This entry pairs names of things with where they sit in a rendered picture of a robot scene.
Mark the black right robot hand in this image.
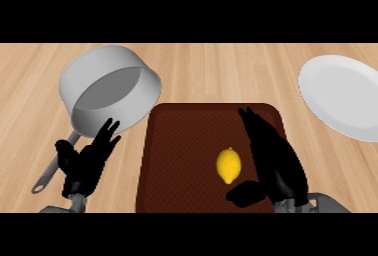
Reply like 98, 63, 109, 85
224, 106, 311, 209

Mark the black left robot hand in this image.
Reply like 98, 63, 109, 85
53, 117, 122, 198

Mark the yellow lemon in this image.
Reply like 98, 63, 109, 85
215, 147, 243, 185

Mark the brown rectangular tray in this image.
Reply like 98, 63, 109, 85
134, 102, 287, 214

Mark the white round plate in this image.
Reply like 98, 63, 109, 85
296, 54, 378, 143

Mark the grey metal saucepan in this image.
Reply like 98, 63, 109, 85
30, 45, 163, 195

